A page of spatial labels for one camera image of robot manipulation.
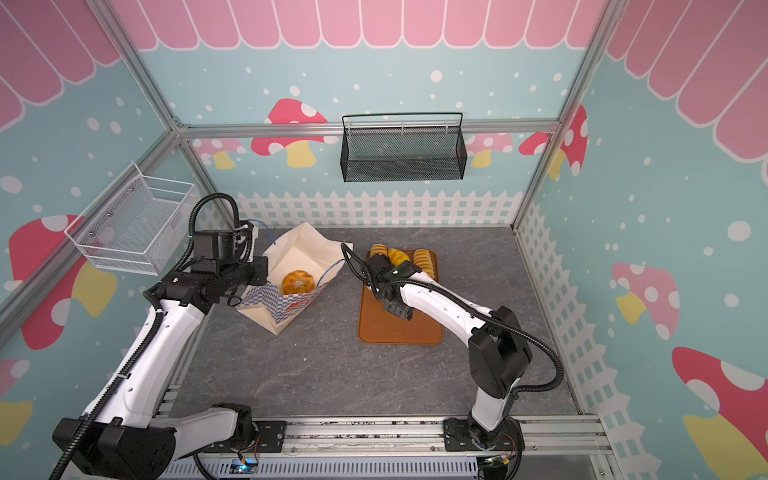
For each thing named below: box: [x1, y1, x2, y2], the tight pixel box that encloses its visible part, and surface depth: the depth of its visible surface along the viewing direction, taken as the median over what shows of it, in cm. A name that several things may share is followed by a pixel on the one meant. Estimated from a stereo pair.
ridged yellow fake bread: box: [369, 243, 388, 257], surface depth 111 cm
